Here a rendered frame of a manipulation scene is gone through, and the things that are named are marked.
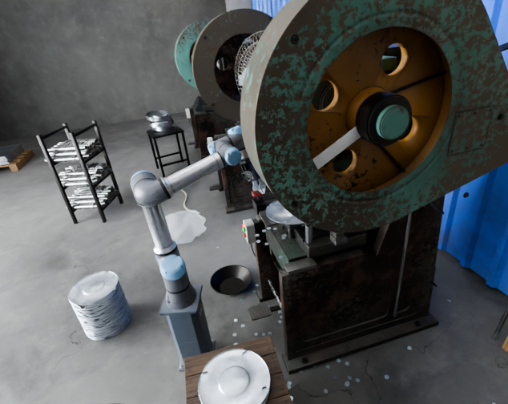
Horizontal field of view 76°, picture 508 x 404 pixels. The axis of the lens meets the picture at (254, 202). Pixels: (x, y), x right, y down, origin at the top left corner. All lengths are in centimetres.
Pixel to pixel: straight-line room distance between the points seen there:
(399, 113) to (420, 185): 35
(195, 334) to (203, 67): 188
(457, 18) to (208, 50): 185
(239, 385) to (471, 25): 146
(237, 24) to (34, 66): 611
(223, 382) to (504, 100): 146
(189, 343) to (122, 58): 684
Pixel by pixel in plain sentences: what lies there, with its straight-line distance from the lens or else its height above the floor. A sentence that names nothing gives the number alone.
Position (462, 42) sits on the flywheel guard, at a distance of 124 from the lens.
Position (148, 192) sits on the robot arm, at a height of 106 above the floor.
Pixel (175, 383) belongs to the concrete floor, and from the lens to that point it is 202.
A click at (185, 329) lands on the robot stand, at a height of 32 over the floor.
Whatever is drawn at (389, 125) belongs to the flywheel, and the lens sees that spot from 105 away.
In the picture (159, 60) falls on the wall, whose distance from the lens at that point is 795.
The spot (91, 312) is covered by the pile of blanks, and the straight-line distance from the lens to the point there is 223.
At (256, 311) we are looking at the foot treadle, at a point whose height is 16.
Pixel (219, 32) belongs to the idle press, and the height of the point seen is 160.
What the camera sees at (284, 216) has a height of 79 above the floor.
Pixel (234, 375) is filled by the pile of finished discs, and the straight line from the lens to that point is 150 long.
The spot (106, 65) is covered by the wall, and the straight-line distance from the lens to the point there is 802.
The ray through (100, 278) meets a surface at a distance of 234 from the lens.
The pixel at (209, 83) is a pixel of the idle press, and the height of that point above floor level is 126.
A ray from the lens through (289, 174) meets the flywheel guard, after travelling 101.
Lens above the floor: 162
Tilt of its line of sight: 28 degrees down
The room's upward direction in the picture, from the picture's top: 6 degrees counter-clockwise
